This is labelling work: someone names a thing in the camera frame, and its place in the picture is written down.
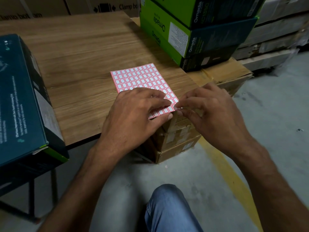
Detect person's right hand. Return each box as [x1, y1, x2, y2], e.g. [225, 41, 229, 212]
[174, 82, 254, 159]

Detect person's left hand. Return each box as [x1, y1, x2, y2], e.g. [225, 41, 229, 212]
[95, 88, 174, 164]

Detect red-bordered label sticker sheet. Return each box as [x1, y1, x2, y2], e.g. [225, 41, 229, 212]
[110, 63, 179, 119]

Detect person's left forearm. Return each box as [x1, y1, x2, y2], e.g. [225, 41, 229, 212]
[37, 142, 124, 232]

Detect person's right forearm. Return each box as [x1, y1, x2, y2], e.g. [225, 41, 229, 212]
[230, 138, 309, 232]

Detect small brown cardboard box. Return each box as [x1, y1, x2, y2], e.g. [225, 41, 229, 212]
[151, 127, 202, 152]
[135, 135, 202, 164]
[161, 111, 201, 133]

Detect green and teal product box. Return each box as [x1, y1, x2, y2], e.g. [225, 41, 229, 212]
[145, 0, 266, 30]
[140, 0, 259, 58]
[140, 15, 240, 72]

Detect person's blue jeans leg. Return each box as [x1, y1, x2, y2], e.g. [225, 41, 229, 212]
[144, 184, 205, 232]

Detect brown printed shipping carton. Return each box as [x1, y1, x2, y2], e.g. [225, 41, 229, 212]
[0, 0, 71, 21]
[63, 0, 142, 19]

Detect stack of wooden pallets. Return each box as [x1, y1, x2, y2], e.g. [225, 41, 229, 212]
[232, 0, 309, 72]

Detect dark teal product box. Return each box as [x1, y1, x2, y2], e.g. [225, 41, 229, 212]
[0, 34, 70, 196]

